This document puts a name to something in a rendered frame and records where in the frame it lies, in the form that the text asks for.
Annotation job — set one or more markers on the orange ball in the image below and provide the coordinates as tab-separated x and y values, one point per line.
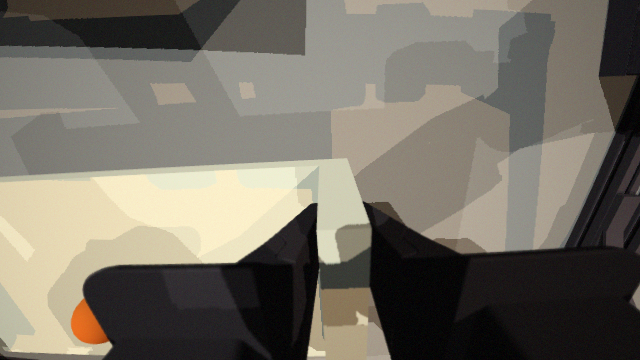
85	326

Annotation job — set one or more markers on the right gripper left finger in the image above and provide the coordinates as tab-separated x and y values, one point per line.
269	305

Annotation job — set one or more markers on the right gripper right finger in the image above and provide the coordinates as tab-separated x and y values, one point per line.
428	296

